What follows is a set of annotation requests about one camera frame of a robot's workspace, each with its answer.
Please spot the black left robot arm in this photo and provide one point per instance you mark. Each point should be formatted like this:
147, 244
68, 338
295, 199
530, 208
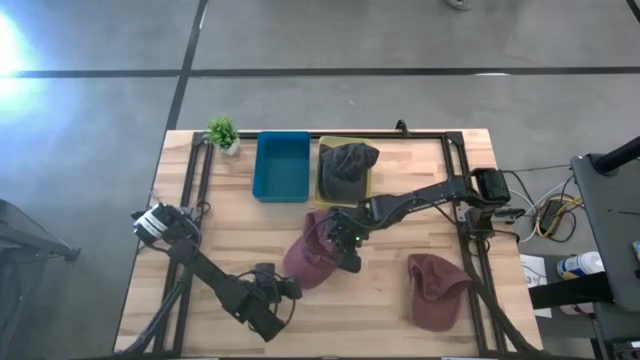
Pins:
215, 282

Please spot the black aluminium table frame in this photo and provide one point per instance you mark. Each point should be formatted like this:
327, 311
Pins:
425, 135

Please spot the white wipes canister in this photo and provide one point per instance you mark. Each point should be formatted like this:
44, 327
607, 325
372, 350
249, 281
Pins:
580, 265

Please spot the person's grey shoe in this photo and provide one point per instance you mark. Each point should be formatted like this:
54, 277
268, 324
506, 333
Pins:
460, 4

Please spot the small green potted plant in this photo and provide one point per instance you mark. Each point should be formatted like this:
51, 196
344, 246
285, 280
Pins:
222, 134

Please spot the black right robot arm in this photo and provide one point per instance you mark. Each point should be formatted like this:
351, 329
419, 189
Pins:
425, 197

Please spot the white paper sheet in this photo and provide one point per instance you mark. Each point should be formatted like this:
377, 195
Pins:
535, 275

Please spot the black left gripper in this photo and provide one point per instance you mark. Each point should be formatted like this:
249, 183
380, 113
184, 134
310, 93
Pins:
270, 285

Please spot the blue plastic bin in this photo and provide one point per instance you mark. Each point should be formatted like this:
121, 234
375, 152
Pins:
281, 167

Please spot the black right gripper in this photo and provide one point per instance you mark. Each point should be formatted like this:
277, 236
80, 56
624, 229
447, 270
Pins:
346, 230

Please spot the maroon baseball cap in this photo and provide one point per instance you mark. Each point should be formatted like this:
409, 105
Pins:
310, 260
435, 295

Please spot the yellow plastic bin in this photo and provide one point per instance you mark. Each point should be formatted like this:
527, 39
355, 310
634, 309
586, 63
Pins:
318, 195

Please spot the black side desk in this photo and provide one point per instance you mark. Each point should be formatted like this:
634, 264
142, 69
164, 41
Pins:
617, 225

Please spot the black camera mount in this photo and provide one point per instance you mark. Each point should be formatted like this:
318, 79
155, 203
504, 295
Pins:
401, 128

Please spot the black round pole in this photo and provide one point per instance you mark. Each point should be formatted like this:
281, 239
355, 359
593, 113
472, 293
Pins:
620, 155

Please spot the black power adapter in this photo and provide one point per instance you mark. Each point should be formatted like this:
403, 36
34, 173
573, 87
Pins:
552, 214

